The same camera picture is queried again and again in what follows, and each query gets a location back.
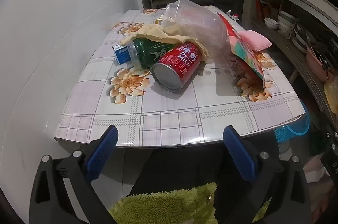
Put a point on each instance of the small red capped bottle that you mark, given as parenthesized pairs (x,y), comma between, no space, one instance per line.
(235,16)

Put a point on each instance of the pink sponge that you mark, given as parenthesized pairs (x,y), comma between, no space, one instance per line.
(256,40)

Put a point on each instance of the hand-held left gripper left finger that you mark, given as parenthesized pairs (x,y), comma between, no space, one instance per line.
(103,152)

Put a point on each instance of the blue plastic wastebasket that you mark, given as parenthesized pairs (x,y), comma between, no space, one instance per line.
(298,126)

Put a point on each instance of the green drink can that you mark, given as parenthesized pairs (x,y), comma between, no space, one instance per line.
(148,52)

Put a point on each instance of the red milk can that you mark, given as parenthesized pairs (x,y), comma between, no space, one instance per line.
(179,63)

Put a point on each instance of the clear plastic container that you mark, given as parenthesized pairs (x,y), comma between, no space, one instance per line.
(192,20)

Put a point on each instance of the blue white small box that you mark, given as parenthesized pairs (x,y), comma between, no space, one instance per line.
(121,53)

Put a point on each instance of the stack of white bowls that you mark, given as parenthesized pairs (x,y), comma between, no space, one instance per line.
(286,20)

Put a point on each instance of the red colourful snack bag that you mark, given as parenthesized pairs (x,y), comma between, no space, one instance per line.
(245,52)

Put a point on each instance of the white bowl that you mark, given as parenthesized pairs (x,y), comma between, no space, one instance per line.
(271,23)

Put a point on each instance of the pale yellow cloth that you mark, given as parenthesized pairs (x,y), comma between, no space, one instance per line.
(155,32)

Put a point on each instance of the yellow white packet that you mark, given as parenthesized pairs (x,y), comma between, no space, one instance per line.
(159,21)

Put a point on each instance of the green fuzzy garment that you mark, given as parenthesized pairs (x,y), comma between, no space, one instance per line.
(163,205)

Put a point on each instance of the floral plaid tablecloth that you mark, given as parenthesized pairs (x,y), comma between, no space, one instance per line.
(171,118)

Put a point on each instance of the pink basin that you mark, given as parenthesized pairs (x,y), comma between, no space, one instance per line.
(317,65)

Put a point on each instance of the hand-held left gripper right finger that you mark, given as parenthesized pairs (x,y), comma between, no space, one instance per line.
(239,155)

